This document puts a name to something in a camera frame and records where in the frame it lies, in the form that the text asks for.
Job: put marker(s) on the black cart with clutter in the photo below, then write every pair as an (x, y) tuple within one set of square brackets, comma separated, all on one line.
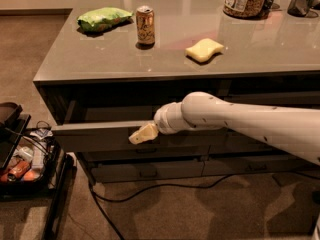
[(35, 176)]

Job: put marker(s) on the grey drawer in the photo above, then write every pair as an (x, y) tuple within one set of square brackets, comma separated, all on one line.
[(235, 143), (146, 153), (147, 171), (255, 164), (282, 98), (96, 129)]

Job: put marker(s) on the yellow sponge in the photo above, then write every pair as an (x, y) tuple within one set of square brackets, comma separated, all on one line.
[(203, 50)]

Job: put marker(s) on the grey drawer cabinet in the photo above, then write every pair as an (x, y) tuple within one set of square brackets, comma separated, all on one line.
[(279, 53)]

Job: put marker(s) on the orange soda can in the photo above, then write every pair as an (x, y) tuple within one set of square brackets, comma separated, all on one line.
[(145, 25)]

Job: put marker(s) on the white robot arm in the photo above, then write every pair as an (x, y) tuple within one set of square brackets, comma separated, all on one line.
[(294, 130)]

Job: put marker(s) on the green chip bag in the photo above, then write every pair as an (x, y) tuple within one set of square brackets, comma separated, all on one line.
[(102, 19)]

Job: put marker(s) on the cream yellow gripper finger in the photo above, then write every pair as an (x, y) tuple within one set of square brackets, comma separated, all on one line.
[(144, 133)]

